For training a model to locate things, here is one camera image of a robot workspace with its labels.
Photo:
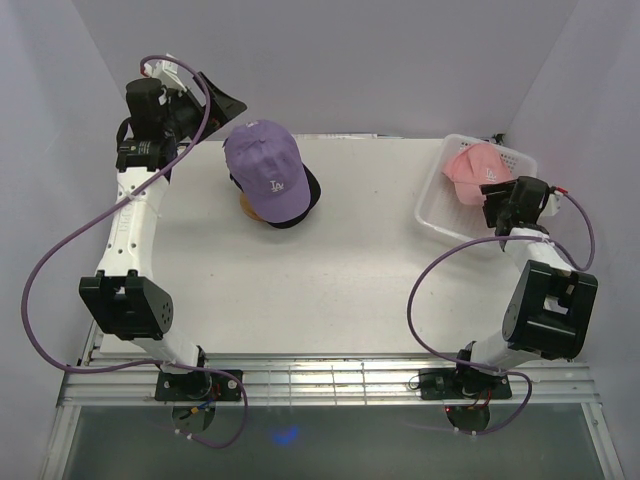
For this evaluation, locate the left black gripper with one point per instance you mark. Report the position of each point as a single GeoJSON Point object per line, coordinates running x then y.
{"type": "Point", "coordinates": [223, 108]}

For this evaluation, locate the aluminium rail frame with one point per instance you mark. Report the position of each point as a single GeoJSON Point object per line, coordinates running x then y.
{"type": "Point", "coordinates": [350, 418]}

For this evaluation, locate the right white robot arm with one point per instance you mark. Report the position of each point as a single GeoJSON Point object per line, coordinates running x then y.
{"type": "Point", "coordinates": [549, 311]}

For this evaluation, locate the purple cap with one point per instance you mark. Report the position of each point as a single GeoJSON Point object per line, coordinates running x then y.
{"type": "Point", "coordinates": [264, 158]}

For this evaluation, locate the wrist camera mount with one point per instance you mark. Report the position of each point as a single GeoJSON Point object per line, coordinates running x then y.
{"type": "Point", "coordinates": [553, 202]}
{"type": "Point", "coordinates": [164, 70]}

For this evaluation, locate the white plastic basket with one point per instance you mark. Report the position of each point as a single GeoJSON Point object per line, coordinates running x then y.
{"type": "Point", "coordinates": [438, 209]}

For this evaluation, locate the black cap gold logo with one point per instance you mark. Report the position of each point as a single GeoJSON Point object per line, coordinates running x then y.
{"type": "Point", "coordinates": [315, 195]}

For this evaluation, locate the wooden hat stand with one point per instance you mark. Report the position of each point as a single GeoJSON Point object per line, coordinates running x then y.
{"type": "Point", "coordinates": [247, 209]}

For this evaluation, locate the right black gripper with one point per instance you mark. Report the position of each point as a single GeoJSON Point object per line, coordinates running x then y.
{"type": "Point", "coordinates": [492, 199]}

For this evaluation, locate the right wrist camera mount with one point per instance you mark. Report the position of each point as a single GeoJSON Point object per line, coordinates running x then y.
{"type": "Point", "coordinates": [553, 202]}

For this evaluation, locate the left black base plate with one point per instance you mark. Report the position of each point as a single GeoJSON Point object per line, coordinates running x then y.
{"type": "Point", "coordinates": [198, 386]}

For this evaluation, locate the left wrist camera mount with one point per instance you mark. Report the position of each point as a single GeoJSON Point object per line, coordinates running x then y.
{"type": "Point", "coordinates": [164, 70]}

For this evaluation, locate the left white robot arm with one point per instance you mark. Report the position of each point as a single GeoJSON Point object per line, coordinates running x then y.
{"type": "Point", "coordinates": [122, 296]}

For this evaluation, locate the pink cap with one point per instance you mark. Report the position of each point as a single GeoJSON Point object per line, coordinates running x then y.
{"type": "Point", "coordinates": [477, 165]}

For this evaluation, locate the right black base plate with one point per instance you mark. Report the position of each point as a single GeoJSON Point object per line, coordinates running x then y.
{"type": "Point", "coordinates": [435, 384]}

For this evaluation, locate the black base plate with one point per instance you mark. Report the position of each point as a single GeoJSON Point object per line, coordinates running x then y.
{"type": "Point", "coordinates": [198, 386]}
{"type": "Point", "coordinates": [435, 384]}

